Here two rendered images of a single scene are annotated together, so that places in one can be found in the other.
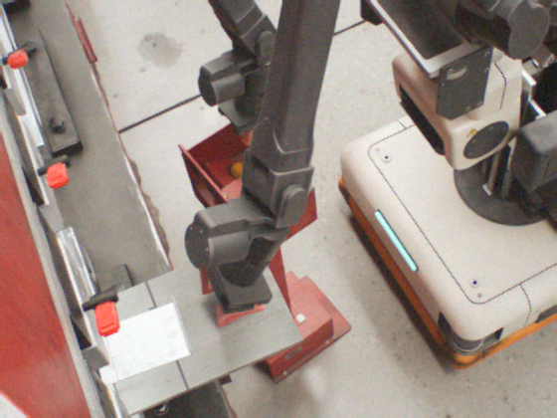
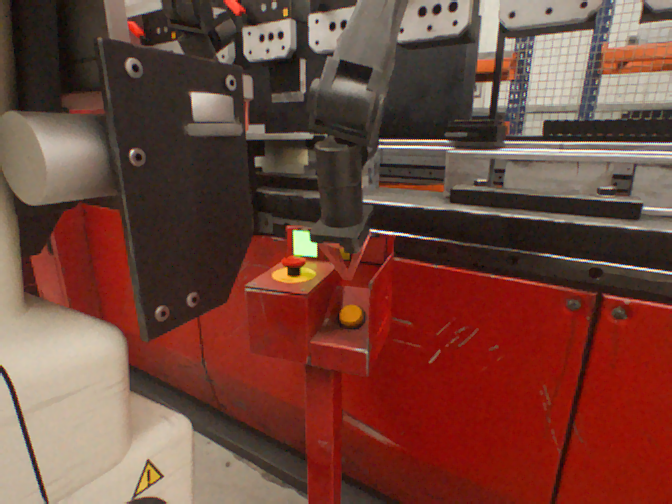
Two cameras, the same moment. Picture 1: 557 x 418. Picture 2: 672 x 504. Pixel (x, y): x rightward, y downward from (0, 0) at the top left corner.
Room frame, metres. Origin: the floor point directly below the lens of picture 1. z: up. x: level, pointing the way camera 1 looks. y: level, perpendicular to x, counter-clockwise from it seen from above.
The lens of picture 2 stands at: (1.34, -0.37, 1.00)
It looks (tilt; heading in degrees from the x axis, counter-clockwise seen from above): 18 degrees down; 137
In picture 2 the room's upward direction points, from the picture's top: straight up
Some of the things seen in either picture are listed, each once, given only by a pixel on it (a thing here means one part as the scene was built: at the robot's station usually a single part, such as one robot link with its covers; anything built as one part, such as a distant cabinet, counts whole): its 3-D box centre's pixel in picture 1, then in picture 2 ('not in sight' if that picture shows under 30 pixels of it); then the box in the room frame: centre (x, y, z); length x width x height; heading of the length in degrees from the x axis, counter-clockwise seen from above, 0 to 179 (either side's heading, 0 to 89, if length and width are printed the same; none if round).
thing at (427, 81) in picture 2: not in sight; (322, 101); (0.12, 0.72, 1.12); 1.13 x 0.02 x 0.44; 14
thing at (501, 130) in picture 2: not in sight; (469, 130); (0.84, 0.54, 1.01); 0.26 x 0.12 x 0.05; 104
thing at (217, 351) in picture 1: (193, 323); (248, 137); (0.51, 0.14, 1.00); 0.26 x 0.18 x 0.01; 104
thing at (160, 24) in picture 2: not in sight; (172, 44); (0.06, 0.18, 1.26); 0.15 x 0.09 x 0.17; 14
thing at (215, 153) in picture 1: (250, 182); (323, 293); (0.88, 0.04, 0.75); 0.20 x 0.16 x 0.18; 28
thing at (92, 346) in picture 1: (41, 302); (276, 24); (0.45, 0.28, 1.26); 0.15 x 0.09 x 0.17; 14
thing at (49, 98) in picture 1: (47, 91); (537, 200); (1.07, 0.38, 0.89); 0.30 x 0.05 x 0.03; 14
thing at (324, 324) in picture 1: (290, 318); not in sight; (0.90, 0.01, 0.06); 0.25 x 0.20 x 0.12; 118
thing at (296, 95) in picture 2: not in sight; (287, 81); (0.47, 0.29, 1.13); 0.10 x 0.02 x 0.10; 14
